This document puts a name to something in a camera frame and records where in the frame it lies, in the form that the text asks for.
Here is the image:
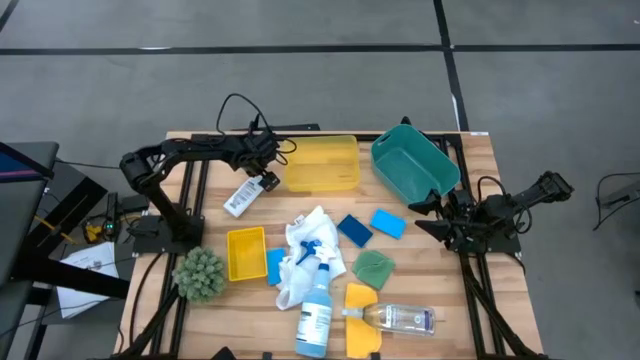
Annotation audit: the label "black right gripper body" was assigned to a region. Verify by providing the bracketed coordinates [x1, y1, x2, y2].
[437, 188, 481, 251]

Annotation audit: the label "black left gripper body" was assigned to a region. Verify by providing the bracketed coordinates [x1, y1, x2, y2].
[234, 127, 282, 193]

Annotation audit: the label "light blue sponge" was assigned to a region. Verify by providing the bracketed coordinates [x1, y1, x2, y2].
[265, 247, 287, 287]
[369, 208, 408, 241]

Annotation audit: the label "small white labelled bottle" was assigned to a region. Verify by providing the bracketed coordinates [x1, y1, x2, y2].
[223, 174, 266, 219]

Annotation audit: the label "clear pump bottle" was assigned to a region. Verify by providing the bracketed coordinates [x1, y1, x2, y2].
[341, 302, 437, 337]

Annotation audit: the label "white cloth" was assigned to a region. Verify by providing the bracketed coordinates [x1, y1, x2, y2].
[274, 204, 348, 311]

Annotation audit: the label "spray bottle with blue trigger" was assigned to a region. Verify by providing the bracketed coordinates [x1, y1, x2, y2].
[294, 238, 335, 359]

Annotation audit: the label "teal plastic bin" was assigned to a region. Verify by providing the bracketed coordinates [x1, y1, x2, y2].
[369, 123, 462, 207]

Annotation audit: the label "yellow translucent plastic bin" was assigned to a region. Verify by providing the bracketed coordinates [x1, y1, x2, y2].
[282, 134, 362, 194]

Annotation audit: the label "green cloth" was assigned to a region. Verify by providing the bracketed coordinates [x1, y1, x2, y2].
[350, 249, 397, 292]

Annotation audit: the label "dark blue sponge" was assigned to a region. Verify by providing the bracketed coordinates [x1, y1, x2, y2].
[336, 213, 375, 249]

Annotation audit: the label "yellow slotted plastic basket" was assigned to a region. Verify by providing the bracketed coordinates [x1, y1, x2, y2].
[226, 226, 269, 283]

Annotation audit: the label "black power brick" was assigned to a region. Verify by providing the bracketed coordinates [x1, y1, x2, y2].
[121, 194, 151, 215]

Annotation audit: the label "yellow cloth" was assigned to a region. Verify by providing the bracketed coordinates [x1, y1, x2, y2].
[343, 282, 384, 360]

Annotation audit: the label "green artificial plant ball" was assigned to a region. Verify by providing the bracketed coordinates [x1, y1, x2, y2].
[172, 245, 228, 304]

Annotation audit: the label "black control box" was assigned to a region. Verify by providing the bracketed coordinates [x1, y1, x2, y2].
[103, 192, 121, 242]

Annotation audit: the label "white paper sheets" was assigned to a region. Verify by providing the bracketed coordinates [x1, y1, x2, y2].
[56, 241, 121, 320]

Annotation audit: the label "dark laptop with blue screen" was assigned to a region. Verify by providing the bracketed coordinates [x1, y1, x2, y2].
[0, 141, 60, 184]

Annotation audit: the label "black side table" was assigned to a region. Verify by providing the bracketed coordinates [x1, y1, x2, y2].
[0, 141, 132, 360]

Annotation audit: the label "black rear clamp bracket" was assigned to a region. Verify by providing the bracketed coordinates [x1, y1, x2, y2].
[232, 113, 321, 134]

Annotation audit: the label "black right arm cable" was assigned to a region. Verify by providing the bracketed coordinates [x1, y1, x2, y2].
[476, 174, 503, 201]

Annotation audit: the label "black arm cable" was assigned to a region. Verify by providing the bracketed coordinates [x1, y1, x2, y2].
[215, 93, 299, 167]
[476, 174, 503, 201]

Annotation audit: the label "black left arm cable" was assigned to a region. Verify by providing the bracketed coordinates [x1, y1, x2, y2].
[215, 93, 299, 167]

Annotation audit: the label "black aluminium table frame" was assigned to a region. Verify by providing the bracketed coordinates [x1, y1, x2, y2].
[107, 130, 551, 360]

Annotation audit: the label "grey floor device with cable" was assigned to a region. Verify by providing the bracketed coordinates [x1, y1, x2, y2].
[593, 172, 640, 232]

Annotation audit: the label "yellow cable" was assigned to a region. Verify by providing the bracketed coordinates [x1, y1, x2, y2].
[33, 214, 104, 246]

